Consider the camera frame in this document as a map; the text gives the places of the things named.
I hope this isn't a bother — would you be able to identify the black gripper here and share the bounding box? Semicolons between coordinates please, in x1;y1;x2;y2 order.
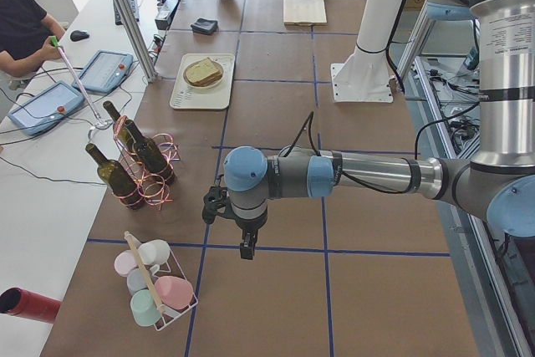
201;186;268;260

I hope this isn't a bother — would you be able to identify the bread slice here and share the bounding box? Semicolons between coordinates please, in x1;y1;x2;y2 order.
186;74;223;88
185;58;223;84

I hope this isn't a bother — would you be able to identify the white plate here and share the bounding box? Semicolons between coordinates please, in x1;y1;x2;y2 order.
182;57;225;91

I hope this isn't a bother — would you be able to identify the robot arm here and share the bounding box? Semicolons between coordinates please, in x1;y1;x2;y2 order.
196;0;454;265

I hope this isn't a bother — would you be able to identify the cream bear tray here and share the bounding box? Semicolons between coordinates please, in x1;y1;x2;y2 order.
169;54;235;110

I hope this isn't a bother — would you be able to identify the white cup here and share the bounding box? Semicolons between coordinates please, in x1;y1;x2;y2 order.
137;239;171;265

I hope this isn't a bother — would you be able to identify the grey cup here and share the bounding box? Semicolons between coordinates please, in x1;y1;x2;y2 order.
126;268;148;296

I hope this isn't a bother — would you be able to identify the light pink cup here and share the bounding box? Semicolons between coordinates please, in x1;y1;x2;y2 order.
114;250;138;278

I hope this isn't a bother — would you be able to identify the mint green cup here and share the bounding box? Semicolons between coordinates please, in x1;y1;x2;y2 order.
130;289;161;327

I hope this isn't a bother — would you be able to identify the green wine bottle middle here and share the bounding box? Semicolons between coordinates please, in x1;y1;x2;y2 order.
125;119;176;185

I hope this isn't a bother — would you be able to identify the green wine bottle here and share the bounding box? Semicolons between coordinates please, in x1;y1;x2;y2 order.
103;100;135;155
125;119;176;185
85;143;145;210

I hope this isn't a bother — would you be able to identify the green wine bottle front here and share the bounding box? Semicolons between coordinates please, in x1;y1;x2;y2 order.
85;143;145;210

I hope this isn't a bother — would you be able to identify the green wine bottle back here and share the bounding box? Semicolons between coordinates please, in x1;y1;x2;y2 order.
103;100;135;155

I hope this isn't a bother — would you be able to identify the grey folded cloth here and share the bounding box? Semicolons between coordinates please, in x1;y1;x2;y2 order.
191;18;218;35

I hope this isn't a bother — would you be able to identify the blue teach pendant far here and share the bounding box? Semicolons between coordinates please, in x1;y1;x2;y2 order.
78;50;134;94

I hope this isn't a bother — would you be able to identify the blue teach pendant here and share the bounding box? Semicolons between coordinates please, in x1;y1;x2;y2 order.
8;81;84;136
78;50;134;94

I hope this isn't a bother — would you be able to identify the wooden cutting board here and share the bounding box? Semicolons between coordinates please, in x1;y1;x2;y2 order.
283;0;327;26

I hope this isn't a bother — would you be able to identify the blue teach pendant near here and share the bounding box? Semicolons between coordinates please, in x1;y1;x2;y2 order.
8;81;84;136

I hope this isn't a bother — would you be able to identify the red cylinder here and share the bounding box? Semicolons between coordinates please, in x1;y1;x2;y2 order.
1;288;62;324

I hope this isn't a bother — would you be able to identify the black computer mouse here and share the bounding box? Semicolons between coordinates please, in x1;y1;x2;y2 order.
69;30;90;42

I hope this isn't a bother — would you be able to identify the black keyboard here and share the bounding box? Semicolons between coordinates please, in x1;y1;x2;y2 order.
114;0;140;26

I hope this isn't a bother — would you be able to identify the pink stick with green tip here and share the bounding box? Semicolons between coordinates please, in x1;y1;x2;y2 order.
49;36;113;130

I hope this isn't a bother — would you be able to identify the person in black shirt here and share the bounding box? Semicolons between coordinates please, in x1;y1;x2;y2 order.
1;0;65;78

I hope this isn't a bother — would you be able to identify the white wire cup rack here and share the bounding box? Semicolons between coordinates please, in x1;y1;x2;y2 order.
115;232;198;331

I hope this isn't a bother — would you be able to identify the wooden rack handle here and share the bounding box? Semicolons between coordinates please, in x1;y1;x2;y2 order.
124;231;165;314

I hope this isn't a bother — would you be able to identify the copper wire bottle rack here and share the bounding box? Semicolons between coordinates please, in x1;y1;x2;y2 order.
114;115;176;208

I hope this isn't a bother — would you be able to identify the aluminium frame post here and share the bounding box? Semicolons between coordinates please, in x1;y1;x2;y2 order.
113;0;157;83

